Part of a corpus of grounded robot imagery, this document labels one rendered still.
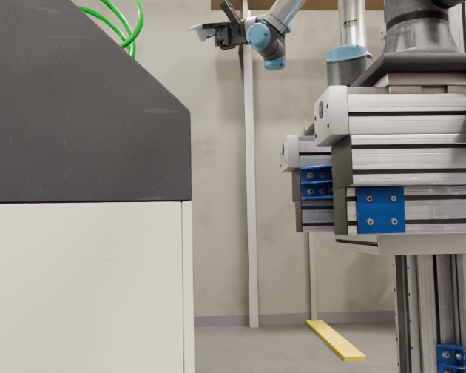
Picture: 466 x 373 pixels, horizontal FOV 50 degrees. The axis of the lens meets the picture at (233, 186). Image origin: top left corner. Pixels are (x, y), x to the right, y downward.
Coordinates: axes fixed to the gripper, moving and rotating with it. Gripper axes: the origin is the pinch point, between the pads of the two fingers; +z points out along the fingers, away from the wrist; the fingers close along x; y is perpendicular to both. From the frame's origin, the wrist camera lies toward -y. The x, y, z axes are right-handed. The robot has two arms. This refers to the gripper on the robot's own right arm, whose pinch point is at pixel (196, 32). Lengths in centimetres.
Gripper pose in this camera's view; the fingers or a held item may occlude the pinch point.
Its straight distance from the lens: 194.1
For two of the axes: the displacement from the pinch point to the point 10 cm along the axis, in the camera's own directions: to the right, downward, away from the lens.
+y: 0.8, 10.0, 0.5
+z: -9.2, 0.5, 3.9
